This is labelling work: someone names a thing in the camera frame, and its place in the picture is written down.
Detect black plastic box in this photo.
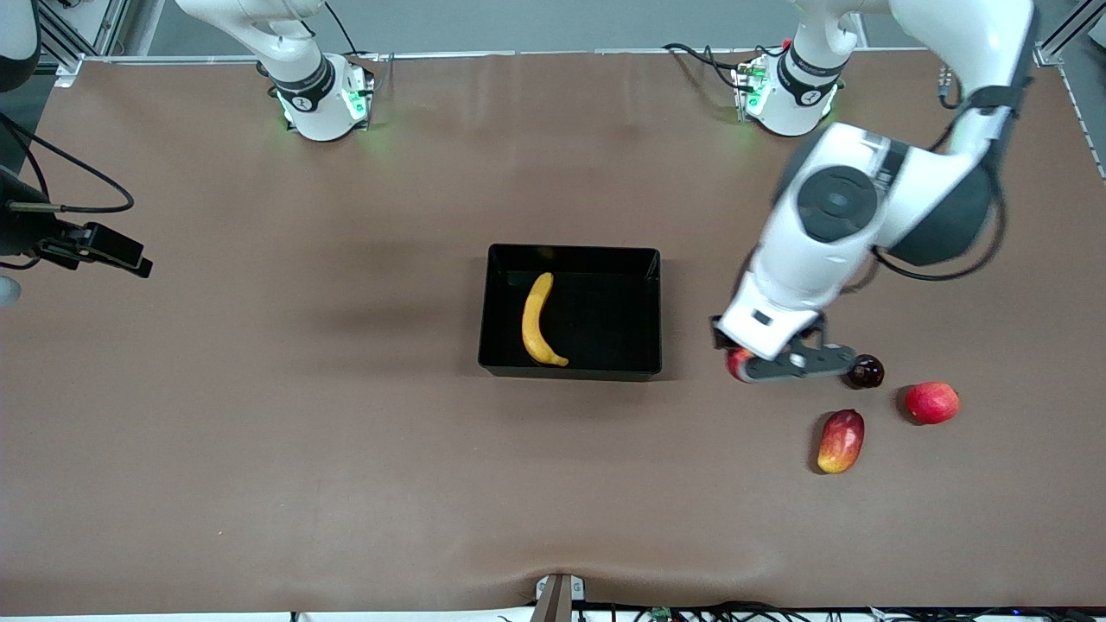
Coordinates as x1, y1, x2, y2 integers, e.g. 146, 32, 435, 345
478, 244, 664, 382

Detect yellow banana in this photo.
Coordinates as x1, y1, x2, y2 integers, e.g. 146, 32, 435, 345
521, 272, 570, 368

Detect red yellow mango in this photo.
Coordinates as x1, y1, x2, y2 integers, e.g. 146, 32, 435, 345
817, 409, 866, 475

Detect red pink round fruit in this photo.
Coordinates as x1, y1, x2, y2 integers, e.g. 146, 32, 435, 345
905, 382, 961, 426

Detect aluminium frame profile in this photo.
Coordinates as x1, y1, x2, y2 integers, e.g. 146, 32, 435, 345
39, 0, 130, 87
1035, 0, 1106, 66

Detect black left arm base cable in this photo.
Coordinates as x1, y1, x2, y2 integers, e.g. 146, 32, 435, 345
664, 43, 748, 92

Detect black arm base cable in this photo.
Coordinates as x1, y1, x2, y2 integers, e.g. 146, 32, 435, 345
324, 0, 359, 57
664, 43, 748, 92

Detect metal clamp bracket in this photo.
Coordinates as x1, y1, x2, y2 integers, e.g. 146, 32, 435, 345
531, 573, 587, 622

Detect black right arm base cable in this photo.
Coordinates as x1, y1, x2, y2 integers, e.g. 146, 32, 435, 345
324, 0, 359, 57

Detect silver table edge rail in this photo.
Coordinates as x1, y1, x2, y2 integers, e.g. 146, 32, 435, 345
82, 48, 1038, 63

